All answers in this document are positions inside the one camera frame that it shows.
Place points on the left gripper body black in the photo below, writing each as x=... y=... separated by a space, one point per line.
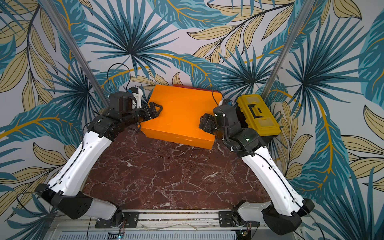
x=139 y=115

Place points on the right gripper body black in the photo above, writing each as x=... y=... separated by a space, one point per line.
x=210 y=125

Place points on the orange shoebox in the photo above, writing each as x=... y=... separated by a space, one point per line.
x=180 y=118

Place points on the red shoebox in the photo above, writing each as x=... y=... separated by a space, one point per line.
x=194 y=88

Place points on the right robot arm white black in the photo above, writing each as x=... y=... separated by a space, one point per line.
x=283 y=213

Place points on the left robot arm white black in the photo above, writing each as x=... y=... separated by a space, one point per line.
x=64 y=190

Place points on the yellow black toolbox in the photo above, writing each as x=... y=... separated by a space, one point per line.
x=253 y=113

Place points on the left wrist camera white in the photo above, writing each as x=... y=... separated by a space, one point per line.
x=137 y=95

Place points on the left aluminium frame post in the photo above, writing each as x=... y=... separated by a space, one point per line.
x=59 y=22

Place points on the aluminium frame post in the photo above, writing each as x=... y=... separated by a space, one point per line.
x=59 y=22
x=296 y=28

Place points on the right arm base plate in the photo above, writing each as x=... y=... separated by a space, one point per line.
x=228 y=218

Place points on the front aluminium rail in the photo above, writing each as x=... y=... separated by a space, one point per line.
x=156 y=220

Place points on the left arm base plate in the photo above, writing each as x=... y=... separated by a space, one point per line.
x=129 y=219

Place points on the right aluminium frame post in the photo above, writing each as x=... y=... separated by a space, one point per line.
x=296 y=28

